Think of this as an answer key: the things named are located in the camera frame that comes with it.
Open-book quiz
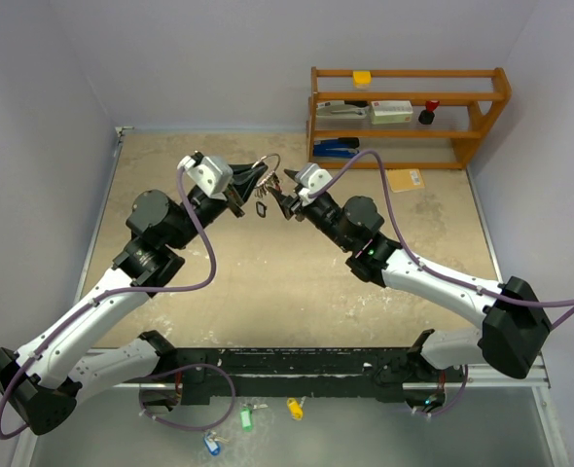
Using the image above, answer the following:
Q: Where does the black key tag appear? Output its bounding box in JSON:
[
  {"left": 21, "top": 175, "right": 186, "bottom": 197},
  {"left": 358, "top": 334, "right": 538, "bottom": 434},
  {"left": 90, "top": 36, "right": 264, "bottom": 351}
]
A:
[{"left": 255, "top": 200, "right": 268, "bottom": 218}]

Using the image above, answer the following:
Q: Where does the bunch of silver keys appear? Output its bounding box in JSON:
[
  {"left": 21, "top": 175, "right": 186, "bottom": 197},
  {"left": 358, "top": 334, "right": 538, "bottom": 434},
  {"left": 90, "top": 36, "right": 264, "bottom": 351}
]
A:
[{"left": 254, "top": 171, "right": 282, "bottom": 198}]

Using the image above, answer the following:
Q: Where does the large silver keyring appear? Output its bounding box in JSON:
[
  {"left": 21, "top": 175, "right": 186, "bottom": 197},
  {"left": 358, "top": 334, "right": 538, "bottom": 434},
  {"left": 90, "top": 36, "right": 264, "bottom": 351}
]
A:
[{"left": 252, "top": 153, "right": 281, "bottom": 176}]

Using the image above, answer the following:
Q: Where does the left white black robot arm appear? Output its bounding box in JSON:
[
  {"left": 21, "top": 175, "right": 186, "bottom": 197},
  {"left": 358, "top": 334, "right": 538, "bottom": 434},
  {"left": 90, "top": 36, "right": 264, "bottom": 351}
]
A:
[{"left": 0, "top": 155, "right": 269, "bottom": 440}]

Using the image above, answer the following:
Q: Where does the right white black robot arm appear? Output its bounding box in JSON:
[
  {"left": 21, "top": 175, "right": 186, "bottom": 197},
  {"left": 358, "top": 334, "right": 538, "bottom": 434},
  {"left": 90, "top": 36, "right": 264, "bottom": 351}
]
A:
[{"left": 269, "top": 163, "right": 552, "bottom": 380}]

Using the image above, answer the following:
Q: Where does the blue black stapler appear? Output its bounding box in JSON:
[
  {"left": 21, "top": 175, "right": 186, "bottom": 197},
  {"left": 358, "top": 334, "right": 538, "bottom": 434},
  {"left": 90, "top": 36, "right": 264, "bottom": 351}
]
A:
[{"left": 312, "top": 137, "right": 360, "bottom": 159}]

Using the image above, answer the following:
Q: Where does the grey black stapler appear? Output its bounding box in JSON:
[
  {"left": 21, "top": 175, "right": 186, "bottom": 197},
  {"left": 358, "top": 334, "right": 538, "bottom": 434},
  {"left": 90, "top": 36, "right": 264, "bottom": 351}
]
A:
[{"left": 316, "top": 100, "right": 369, "bottom": 120}]

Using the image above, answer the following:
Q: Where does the wooden shelf rack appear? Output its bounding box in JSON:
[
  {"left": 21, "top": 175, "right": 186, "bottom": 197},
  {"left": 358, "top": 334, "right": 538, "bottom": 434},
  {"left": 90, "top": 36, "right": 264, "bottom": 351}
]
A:
[{"left": 306, "top": 67, "right": 512, "bottom": 169}]

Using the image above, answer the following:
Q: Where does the white green box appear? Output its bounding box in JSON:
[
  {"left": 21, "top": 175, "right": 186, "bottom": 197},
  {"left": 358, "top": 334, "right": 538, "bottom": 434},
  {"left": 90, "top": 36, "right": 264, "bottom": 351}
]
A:
[{"left": 370, "top": 100, "right": 413, "bottom": 125}]

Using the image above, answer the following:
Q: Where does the yellow tape measure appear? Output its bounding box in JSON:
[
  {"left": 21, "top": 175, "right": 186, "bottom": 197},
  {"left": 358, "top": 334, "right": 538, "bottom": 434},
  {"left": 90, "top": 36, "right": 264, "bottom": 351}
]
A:
[{"left": 352, "top": 70, "right": 372, "bottom": 89}]

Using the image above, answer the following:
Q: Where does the red black stamp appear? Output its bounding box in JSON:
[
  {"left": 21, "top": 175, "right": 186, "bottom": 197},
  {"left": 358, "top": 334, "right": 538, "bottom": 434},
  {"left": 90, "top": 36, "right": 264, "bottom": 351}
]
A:
[{"left": 418, "top": 100, "right": 440, "bottom": 126}]

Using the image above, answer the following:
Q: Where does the yellow tag key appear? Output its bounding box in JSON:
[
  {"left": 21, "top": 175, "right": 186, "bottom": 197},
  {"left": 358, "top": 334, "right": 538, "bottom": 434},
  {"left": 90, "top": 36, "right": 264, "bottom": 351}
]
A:
[{"left": 286, "top": 396, "right": 306, "bottom": 421}]

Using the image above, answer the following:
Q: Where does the green tag key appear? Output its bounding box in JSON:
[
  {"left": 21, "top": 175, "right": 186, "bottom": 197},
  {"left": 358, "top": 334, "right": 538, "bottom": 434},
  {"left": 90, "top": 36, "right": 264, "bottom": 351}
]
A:
[{"left": 239, "top": 403, "right": 269, "bottom": 432}]

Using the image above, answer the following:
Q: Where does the blue tag key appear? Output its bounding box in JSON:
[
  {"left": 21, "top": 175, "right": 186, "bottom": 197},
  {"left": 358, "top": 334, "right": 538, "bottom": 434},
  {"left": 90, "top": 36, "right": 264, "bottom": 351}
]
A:
[{"left": 203, "top": 431, "right": 230, "bottom": 456}]

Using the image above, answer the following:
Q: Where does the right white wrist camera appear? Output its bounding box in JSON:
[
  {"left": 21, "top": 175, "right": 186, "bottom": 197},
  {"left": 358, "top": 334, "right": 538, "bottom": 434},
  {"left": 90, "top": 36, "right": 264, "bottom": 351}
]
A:
[{"left": 295, "top": 162, "right": 332, "bottom": 206}]

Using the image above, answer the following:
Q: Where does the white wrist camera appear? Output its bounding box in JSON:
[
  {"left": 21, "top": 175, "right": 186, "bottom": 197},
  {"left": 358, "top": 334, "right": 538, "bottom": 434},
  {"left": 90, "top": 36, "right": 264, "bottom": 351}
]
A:
[
  {"left": 177, "top": 152, "right": 233, "bottom": 200},
  {"left": 295, "top": 162, "right": 332, "bottom": 206}
]

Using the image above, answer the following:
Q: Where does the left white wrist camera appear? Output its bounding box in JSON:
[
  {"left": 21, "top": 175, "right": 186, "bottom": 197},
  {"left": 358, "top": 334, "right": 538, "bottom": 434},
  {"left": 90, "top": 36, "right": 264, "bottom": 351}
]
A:
[{"left": 177, "top": 152, "right": 233, "bottom": 200}]

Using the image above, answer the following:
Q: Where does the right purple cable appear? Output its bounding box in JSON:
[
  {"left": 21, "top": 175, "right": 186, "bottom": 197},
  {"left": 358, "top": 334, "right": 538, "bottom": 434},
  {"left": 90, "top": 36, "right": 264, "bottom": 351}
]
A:
[{"left": 310, "top": 149, "right": 574, "bottom": 418}]

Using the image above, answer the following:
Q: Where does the purple cable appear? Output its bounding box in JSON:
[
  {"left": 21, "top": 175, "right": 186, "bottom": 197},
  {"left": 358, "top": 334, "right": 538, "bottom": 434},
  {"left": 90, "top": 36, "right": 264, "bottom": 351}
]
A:
[
  {"left": 0, "top": 162, "right": 237, "bottom": 441},
  {"left": 310, "top": 149, "right": 574, "bottom": 418}
]

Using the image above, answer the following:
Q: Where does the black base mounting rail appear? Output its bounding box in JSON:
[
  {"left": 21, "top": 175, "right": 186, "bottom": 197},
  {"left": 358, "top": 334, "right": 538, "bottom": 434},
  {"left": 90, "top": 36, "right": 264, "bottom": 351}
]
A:
[{"left": 139, "top": 330, "right": 465, "bottom": 406}]

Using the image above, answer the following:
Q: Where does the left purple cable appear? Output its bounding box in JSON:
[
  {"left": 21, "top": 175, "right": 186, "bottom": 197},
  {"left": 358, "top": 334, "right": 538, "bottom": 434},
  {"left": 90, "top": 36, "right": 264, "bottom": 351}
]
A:
[{"left": 0, "top": 162, "right": 237, "bottom": 441}]

